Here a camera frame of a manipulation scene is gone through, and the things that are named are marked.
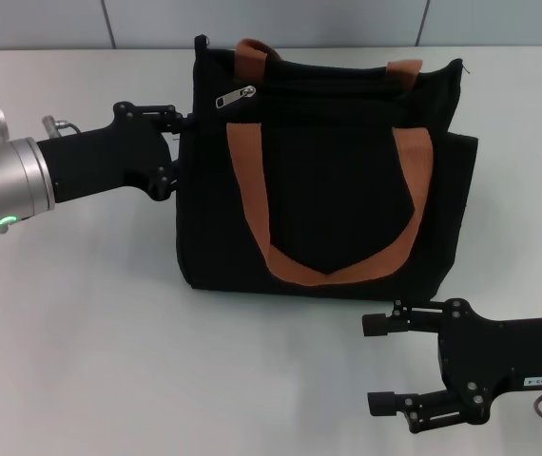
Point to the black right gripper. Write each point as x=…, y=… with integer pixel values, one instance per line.
x=504, y=351

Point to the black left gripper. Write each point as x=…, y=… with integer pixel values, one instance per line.
x=104, y=157

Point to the silver zipper pull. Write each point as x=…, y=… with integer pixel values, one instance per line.
x=233, y=97

